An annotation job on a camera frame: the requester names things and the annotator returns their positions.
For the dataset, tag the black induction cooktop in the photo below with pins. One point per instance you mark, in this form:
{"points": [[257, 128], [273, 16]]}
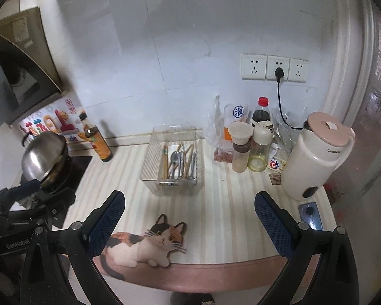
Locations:
{"points": [[81, 165]]}

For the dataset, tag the white wall outlet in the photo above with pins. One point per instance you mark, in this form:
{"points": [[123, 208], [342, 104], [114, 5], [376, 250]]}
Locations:
{"points": [[253, 66], [273, 62], [298, 70]]}

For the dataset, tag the orange label sauce bottle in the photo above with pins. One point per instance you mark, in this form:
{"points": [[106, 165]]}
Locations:
{"points": [[98, 146]]}

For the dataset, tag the orange packet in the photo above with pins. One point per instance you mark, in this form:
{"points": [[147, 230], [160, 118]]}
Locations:
{"points": [[227, 133]]}

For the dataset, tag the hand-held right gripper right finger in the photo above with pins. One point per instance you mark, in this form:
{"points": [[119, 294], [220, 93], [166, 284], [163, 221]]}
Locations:
{"points": [[273, 225]]}

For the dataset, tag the black wok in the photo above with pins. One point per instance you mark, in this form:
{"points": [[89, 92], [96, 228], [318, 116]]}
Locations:
{"points": [[59, 172]]}

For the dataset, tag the metal spoon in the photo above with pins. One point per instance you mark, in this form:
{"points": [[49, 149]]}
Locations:
{"points": [[193, 165], [174, 158], [180, 157]]}

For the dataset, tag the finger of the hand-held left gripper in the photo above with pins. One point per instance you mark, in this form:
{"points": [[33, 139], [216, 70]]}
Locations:
{"points": [[28, 186], [60, 200]]}

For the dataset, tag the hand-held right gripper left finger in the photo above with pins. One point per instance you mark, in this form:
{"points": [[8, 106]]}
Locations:
{"points": [[104, 225]]}

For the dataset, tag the clear plastic utensil tray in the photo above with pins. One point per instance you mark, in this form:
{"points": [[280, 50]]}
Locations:
{"points": [[149, 171]]}

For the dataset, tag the grey range hood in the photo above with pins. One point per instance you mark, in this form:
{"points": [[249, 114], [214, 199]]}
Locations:
{"points": [[6, 79]]}

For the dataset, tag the red cap soy sauce bottle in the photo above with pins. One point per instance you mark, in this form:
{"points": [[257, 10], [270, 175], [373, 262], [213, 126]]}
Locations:
{"points": [[262, 114]]}

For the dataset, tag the colourful wall sticker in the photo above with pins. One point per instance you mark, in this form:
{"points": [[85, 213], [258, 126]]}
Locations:
{"points": [[47, 122]]}

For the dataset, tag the jar with beige lid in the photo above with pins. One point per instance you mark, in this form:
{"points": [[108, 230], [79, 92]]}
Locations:
{"points": [[241, 146]]}

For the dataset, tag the small box with swirl logo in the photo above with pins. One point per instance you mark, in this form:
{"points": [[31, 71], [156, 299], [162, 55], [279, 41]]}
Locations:
{"points": [[276, 165]]}

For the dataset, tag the red spice packet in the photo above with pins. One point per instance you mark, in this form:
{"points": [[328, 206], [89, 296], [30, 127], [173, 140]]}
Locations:
{"points": [[222, 156]]}

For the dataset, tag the cream electric kettle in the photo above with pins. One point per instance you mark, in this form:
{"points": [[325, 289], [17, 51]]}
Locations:
{"points": [[311, 162]]}

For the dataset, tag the pile of wooden chopsticks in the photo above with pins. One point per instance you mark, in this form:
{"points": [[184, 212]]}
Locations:
{"points": [[188, 157]]}

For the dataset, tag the crumpled clear plastic bag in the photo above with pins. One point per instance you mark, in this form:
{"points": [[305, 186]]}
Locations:
{"points": [[284, 135]]}

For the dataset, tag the white salt bag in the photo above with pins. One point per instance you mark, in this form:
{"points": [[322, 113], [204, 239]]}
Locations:
{"points": [[238, 112]]}

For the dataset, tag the clear oil bottle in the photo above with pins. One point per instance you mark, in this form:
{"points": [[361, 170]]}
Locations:
{"points": [[258, 149]]}

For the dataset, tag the stainless steel wok lid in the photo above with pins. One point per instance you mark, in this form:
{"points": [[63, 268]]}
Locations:
{"points": [[44, 155]]}

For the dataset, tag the blue smartphone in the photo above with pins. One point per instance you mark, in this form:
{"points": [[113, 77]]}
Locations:
{"points": [[309, 213]]}

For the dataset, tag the long brown chopstick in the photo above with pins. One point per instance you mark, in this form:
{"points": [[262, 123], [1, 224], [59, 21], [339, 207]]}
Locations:
{"points": [[166, 162]]}

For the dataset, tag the cat-shaped mat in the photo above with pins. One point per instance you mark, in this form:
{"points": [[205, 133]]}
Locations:
{"points": [[139, 247]]}

